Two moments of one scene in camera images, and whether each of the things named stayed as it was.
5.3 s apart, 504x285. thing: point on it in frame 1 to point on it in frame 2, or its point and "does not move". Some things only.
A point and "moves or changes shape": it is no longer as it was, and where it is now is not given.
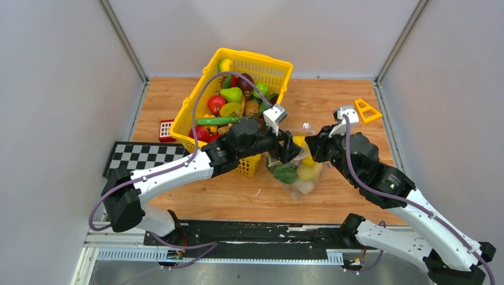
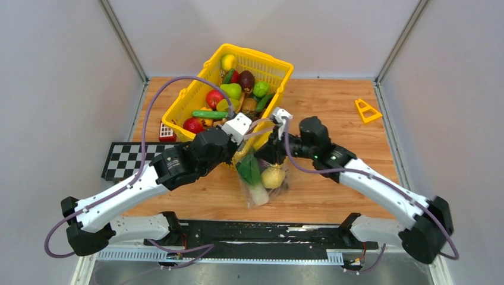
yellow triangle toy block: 367,113 does not move
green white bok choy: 288,174 to 248,168
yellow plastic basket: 236,63 moves or changes shape
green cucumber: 216,120 to 210,114
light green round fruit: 264,89 does not move
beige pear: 309,173 to 273,177
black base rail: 209,238 does not move
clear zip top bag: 299,176 to 261,184
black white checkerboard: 133,157 does not move
